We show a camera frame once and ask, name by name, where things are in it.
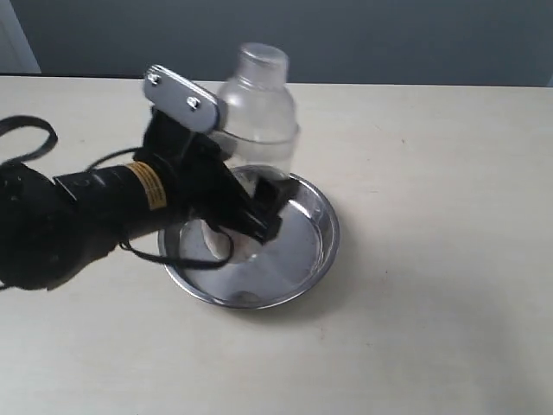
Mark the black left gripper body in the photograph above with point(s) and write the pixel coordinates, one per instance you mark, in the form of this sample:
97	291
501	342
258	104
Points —
191	168

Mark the round stainless steel plate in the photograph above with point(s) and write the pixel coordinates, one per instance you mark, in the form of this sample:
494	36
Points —
259	277

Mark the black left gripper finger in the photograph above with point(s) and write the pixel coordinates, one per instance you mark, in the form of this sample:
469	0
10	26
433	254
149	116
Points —
257	217
273	193

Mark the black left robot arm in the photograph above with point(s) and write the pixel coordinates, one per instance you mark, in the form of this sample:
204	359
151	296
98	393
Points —
52	228

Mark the clear plastic shaker bottle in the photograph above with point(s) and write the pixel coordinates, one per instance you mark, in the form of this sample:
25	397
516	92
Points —
261	127

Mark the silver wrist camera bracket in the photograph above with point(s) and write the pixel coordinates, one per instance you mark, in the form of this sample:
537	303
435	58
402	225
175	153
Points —
189	104

